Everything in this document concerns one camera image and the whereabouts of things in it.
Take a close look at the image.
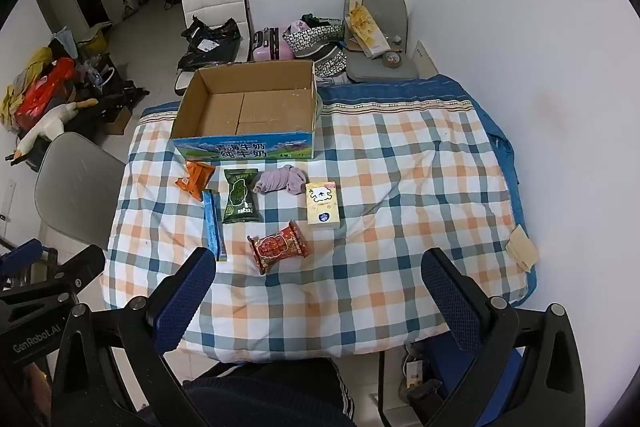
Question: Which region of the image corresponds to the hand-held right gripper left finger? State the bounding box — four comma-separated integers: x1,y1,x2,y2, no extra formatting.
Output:
50,247,217,427

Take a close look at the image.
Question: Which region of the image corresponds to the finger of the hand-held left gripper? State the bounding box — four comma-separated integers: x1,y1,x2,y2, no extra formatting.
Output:
0,238,47,280
47,244,108,295

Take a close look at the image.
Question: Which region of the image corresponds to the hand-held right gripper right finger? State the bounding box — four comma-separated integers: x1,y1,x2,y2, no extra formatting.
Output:
420,248,586,427

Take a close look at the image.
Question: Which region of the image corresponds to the blue stick packet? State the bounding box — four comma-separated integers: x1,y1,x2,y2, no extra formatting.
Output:
202,189,228,263

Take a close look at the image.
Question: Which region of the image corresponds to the red snack packet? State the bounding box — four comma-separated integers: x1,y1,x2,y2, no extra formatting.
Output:
247,220,309,276

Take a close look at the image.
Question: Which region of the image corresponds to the green snack packet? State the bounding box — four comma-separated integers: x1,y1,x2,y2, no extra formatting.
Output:
221,168,263,225

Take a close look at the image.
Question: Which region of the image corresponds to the orange snack packet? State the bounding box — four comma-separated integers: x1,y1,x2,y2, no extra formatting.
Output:
175,161,217,198

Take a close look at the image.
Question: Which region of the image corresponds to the purple sock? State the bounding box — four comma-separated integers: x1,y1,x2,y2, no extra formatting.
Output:
251,164,311,196

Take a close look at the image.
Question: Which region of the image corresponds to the yellow tissue pack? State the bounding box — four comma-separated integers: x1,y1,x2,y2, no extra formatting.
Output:
305,180,343,229

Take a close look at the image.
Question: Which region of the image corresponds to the blue chair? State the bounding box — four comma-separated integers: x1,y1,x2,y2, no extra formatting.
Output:
407,337,526,427

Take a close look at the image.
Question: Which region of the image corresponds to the grey chair with curved back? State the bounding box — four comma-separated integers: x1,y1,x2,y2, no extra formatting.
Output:
34,132,128,253

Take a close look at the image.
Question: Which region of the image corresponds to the white power strip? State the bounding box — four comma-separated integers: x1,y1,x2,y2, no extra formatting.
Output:
402,352,426,389

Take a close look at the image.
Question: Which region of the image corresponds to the beige folded paper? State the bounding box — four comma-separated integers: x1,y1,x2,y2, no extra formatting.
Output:
505,224,541,275

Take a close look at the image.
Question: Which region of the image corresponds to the plaid blanket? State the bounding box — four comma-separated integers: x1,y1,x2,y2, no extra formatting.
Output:
100,74,543,365

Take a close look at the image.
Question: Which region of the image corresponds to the person's dark clothing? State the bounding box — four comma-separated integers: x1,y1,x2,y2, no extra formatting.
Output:
135,357,356,427

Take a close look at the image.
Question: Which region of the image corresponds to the white goose plush toy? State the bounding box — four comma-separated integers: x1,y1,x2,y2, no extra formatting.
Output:
5,98,99,165

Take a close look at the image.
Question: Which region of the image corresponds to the small cardboard box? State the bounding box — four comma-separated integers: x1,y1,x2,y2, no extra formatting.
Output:
102,107,133,135

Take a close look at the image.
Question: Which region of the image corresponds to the yellow cloth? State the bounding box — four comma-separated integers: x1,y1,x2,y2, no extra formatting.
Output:
2,47,53,122

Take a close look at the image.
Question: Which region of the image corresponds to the red plastic bag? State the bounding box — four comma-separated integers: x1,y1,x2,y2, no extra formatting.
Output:
15,57,76,118

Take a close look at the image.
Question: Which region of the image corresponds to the light blue cloth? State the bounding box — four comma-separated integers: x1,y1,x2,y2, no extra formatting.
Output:
50,27,78,58

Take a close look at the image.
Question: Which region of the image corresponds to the yellow bin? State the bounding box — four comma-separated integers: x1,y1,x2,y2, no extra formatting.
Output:
77,23,113,58

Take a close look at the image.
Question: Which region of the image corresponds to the grey chair with square back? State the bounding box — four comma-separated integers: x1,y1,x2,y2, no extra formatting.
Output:
343,0,420,84

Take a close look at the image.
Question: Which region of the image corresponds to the white board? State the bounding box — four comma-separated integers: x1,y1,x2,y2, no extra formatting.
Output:
412,39,441,75

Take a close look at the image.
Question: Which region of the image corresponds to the black plastic bag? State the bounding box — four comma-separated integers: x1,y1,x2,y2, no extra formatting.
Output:
177,16,243,72

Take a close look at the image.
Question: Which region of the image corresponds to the pink suitcase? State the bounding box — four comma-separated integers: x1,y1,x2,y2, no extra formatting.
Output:
251,27,296,62

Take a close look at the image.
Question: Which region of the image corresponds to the patterned tote bag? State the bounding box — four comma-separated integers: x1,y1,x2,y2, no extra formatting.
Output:
282,18,348,78

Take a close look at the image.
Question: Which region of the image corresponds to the yellow chips bag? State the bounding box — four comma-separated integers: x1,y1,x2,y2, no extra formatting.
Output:
346,0,391,58

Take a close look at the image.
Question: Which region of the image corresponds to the white padded chair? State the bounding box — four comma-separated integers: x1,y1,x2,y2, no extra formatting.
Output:
175,0,250,94

